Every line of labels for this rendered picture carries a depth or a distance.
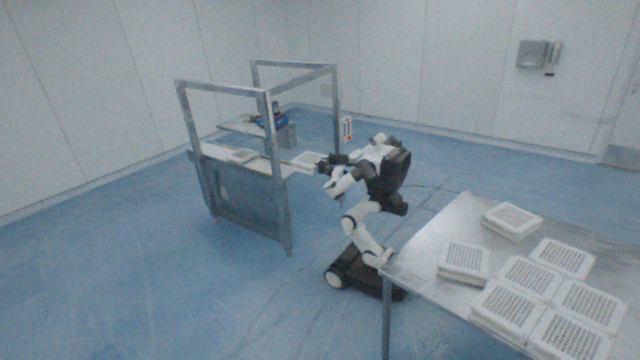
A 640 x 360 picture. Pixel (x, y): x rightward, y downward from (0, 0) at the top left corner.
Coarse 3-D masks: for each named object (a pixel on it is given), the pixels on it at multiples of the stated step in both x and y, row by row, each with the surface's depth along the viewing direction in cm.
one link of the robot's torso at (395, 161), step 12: (372, 156) 232; (384, 156) 222; (396, 156) 230; (408, 156) 233; (384, 168) 228; (396, 168) 225; (408, 168) 241; (384, 180) 235; (396, 180) 230; (384, 192) 243
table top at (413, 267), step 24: (456, 216) 231; (480, 216) 229; (432, 240) 212; (456, 240) 210; (480, 240) 209; (504, 240) 207; (528, 240) 205; (576, 240) 202; (600, 240) 201; (624, 240) 199; (384, 264) 197; (408, 264) 196; (432, 264) 194; (600, 264) 185; (624, 264) 184; (408, 288) 182; (432, 288) 179; (456, 288) 178; (480, 288) 177; (600, 288) 171; (624, 288) 170; (456, 312) 166; (624, 336) 149
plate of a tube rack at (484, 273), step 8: (448, 240) 200; (448, 248) 194; (480, 248) 192; (488, 248) 192; (440, 256) 189; (464, 256) 188; (488, 256) 187; (440, 264) 184; (448, 264) 184; (488, 264) 182; (464, 272) 178; (472, 272) 178; (480, 272) 177; (488, 272) 177
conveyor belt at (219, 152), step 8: (208, 144) 386; (208, 152) 366; (216, 152) 365; (224, 152) 363; (232, 152) 361; (256, 160) 339; (264, 160) 338; (256, 168) 324; (264, 168) 322; (288, 168) 319
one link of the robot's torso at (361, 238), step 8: (344, 224) 279; (352, 224) 276; (360, 224) 289; (352, 232) 279; (360, 232) 284; (360, 240) 284; (368, 240) 285; (360, 248) 288; (368, 248) 282; (376, 248) 284; (376, 256) 280
